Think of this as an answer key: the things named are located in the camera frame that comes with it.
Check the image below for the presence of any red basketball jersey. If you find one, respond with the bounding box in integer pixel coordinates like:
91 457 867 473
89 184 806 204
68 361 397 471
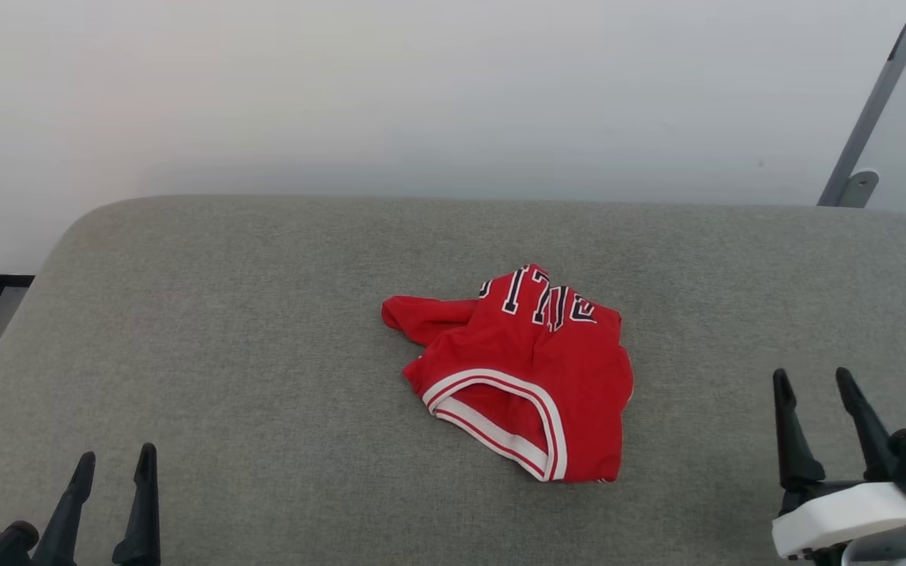
381 264 635 483

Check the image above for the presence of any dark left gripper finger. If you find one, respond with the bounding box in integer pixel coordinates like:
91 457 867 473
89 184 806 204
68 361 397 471
112 443 161 566
31 451 97 566

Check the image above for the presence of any grey metal pole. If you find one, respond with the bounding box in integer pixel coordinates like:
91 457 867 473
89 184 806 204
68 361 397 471
817 0 906 208

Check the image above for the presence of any grey pole foot bracket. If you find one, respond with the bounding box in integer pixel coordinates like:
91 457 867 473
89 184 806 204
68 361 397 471
838 170 880 209

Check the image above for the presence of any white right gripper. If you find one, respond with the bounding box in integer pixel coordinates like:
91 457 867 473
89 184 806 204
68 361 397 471
772 366 906 560

